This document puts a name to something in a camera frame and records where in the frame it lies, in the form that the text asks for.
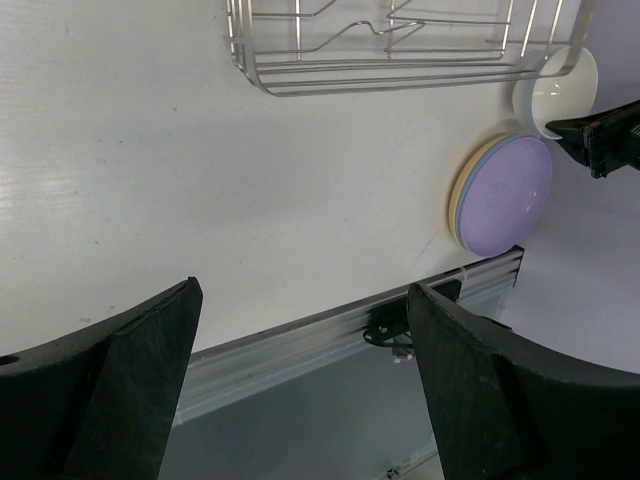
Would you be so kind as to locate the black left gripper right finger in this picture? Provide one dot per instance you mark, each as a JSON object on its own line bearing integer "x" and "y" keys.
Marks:
{"x": 504, "y": 407}

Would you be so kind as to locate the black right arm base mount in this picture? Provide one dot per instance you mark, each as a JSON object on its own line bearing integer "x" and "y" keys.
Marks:
{"x": 400, "y": 320}

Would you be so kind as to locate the metal wire dish rack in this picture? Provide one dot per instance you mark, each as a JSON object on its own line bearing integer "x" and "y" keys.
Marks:
{"x": 312, "y": 48}

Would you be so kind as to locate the purple plastic plate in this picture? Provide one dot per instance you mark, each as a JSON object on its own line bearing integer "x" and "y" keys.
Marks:
{"x": 510, "y": 194}

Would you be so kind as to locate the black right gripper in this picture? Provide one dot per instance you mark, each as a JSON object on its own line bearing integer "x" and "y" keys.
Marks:
{"x": 610, "y": 138}

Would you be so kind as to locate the white ceramic bowl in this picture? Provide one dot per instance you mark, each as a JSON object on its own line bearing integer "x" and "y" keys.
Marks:
{"x": 538, "y": 101}

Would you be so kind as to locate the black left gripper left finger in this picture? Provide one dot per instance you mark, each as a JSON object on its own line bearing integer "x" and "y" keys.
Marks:
{"x": 99, "y": 403}

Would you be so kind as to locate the aluminium table edge rail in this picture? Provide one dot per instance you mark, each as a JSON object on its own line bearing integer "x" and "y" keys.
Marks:
{"x": 227, "y": 373}

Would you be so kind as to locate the blue plastic plate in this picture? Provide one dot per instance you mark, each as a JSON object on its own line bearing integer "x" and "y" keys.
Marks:
{"x": 465, "y": 201}

